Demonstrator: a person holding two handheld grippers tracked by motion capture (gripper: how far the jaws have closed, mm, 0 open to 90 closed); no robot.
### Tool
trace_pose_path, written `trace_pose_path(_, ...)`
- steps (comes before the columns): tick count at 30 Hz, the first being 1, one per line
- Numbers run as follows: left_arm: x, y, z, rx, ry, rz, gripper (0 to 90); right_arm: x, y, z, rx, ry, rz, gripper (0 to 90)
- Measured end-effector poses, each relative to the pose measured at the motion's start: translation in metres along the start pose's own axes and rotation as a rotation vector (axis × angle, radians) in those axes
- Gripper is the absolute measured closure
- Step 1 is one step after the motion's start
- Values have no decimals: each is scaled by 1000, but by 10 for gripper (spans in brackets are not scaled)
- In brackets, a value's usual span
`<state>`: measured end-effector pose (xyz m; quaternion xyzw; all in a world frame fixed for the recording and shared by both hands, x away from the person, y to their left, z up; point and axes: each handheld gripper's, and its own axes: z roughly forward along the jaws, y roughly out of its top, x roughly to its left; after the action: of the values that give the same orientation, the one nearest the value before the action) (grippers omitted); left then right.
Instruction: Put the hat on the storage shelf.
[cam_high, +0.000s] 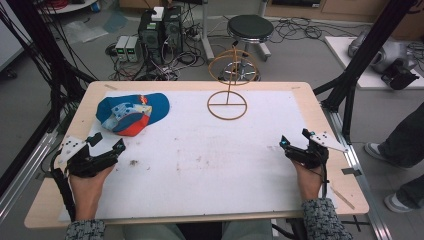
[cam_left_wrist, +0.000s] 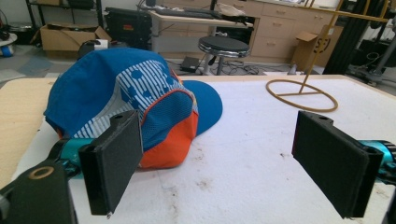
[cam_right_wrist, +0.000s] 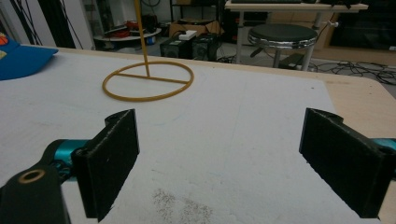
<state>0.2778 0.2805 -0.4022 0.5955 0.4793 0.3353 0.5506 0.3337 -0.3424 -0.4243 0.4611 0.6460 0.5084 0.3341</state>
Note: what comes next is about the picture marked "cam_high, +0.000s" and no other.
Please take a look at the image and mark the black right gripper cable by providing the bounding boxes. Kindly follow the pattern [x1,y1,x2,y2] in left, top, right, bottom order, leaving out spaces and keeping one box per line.
[318,162,332,199]

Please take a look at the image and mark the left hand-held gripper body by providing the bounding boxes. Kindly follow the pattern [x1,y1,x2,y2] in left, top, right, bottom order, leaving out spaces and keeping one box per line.
[54,135,119,179]

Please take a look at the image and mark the black computer tower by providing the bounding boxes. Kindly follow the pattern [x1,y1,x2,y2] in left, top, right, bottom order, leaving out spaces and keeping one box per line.
[162,6,185,58]
[137,9,165,66]

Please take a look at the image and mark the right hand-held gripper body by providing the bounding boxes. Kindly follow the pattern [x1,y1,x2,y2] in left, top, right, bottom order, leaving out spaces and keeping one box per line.
[284,131,350,170]

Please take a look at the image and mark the aluminium rail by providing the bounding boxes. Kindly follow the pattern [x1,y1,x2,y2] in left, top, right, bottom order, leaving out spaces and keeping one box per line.
[0,129,63,224]
[320,105,395,240]

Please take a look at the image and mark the grey tape piece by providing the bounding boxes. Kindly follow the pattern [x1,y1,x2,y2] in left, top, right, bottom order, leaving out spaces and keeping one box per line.
[341,167,363,177]

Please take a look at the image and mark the copper wire stand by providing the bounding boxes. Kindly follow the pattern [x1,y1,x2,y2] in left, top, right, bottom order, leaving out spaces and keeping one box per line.
[206,45,261,122]

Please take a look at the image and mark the blue and red cap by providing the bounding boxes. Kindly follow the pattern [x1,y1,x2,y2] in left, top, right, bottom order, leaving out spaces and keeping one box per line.
[95,92,171,138]

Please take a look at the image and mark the grey power supply unit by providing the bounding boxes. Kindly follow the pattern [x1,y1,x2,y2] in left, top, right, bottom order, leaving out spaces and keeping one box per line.
[125,35,140,64]
[114,35,130,63]

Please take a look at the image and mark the thin wooden stick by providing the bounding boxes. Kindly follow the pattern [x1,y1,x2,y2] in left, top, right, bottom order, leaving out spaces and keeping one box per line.
[329,185,357,211]

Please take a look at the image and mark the white table mat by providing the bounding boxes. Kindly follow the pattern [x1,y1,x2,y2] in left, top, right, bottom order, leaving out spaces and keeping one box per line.
[57,89,338,223]

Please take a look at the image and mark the white cabinet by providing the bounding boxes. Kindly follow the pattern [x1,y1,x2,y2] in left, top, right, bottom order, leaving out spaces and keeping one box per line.
[0,0,34,73]

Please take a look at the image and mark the person's right hand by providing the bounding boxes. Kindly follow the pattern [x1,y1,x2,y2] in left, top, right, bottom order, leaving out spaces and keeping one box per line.
[291,159,325,201]

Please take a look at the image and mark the grey and black machine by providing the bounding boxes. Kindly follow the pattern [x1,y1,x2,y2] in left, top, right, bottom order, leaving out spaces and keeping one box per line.
[347,30,422,91]

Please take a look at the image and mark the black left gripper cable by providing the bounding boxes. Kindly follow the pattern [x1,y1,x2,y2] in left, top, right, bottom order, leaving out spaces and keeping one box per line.
[49,150,77,222]

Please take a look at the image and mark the bundle of floor cables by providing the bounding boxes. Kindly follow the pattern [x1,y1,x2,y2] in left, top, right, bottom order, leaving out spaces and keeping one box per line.
[268,16,359,45]

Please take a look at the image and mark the person's legs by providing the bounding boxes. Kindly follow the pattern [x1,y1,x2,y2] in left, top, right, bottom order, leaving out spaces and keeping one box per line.
[121,220,275,240]

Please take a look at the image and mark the black metal frame post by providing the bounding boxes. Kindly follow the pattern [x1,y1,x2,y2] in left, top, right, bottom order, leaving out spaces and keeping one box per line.
[312,0,422,145]
[0,0,88,134]

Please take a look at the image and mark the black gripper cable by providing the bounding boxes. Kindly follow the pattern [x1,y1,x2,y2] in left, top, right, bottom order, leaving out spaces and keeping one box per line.
[49,150,77,222]
[318,162,332,199]

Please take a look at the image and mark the person's left hand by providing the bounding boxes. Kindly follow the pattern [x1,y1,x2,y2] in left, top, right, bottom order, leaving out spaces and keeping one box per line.
[67,164,116,202]

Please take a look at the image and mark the black round stool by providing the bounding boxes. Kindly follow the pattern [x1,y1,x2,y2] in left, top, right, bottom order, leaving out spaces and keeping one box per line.
[219,14,275,83]

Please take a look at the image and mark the white floor platform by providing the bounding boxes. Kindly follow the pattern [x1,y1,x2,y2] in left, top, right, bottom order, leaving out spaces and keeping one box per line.
[324,35,424,91]

